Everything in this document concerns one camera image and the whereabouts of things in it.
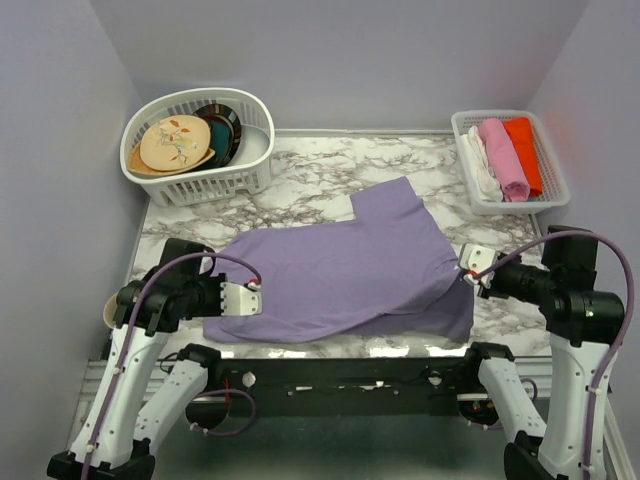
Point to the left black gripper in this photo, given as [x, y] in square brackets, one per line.
[215, 310]

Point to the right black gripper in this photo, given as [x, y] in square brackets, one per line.
[495, 287]

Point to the white rectangular tray basket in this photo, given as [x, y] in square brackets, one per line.
[555, 190]

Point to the purple t shirt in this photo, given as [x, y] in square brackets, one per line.
[388, 271]

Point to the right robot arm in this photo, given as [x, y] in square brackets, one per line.
[586, 332]

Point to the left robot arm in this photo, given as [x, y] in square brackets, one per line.
[122, 432]

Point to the beige cup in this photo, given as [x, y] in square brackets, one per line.
[109, 312]

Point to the pink rolled t shirt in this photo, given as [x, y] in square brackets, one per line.
[504, 161]

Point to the white rolled t shirt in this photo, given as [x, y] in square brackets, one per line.
[482, 175]

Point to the orange leaf shaped plate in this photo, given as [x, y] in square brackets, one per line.
[136, 166]

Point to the beige floral plate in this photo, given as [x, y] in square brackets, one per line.
[175, 143]

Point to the orange rolled t shirt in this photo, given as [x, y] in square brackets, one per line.
[521, 135]

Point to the dark teal plate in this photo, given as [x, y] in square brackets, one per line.
[220, 142]

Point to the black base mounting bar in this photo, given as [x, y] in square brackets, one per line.
[353, 386]

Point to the black rimmed plate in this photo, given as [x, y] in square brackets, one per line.
[224, 112]

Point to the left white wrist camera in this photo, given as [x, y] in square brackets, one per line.
[238, 300]

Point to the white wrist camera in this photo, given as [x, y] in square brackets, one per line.
[473, 260]
[238, 300]

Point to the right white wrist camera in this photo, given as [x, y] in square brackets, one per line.
[473, 260]

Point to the aluminium rail frame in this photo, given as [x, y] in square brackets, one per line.
[93, 376]

